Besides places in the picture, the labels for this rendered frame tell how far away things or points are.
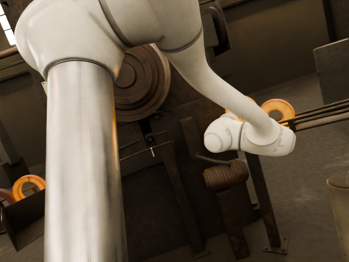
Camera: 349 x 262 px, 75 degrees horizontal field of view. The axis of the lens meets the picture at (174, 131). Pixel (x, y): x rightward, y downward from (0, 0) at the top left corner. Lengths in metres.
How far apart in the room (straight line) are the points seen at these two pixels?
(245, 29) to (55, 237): 7.93
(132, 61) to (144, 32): 0.75
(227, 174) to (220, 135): 0.45
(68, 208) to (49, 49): 0.23
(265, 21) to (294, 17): 0.95
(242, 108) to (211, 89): 0.11
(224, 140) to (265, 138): 0.13
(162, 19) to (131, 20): 0.05
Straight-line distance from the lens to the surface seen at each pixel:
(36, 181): 1.49
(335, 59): 3.42
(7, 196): 1.59
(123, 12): 0.39
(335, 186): 0.93
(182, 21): 0.42
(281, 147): 0.78
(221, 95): 0.59
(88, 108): 0.34
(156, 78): 1.18
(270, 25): 8.41
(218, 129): 0.78
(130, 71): 1.14
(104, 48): 0.40
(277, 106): 1.11
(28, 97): 8.29
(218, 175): 1.18
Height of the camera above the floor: 0.99
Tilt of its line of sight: 11 degrees down
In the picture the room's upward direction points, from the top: 18 degrees counter-clockwise
